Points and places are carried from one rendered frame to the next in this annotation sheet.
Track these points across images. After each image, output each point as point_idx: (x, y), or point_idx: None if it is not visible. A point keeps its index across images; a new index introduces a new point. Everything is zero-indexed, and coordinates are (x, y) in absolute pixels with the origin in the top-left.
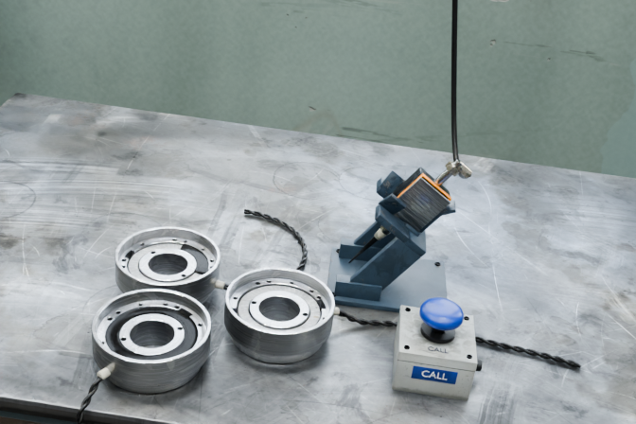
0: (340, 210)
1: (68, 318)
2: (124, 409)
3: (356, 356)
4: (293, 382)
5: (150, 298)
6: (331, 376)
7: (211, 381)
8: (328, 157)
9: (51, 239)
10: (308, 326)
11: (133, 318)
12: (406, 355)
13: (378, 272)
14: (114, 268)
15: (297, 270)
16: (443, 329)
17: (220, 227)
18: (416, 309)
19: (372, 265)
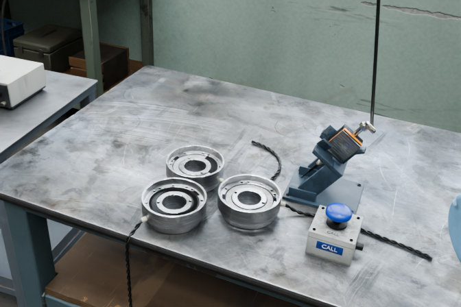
0: (309, 146)
1: (137, 188)
2: (151, 240)
3: (289, 231)
4: (248, 240)
5: (179, 183)
6: (271, 240)
7: (202, 232)
8: (313, 115)
9: (140, 146)
10: (262, 210)
11: (167, 192)
12: (313, 234)
13: (313, 184)
14: None
15: (271, 178)
16: (336, 221)
17: (235, 149)
18: None
19: (310, 179)
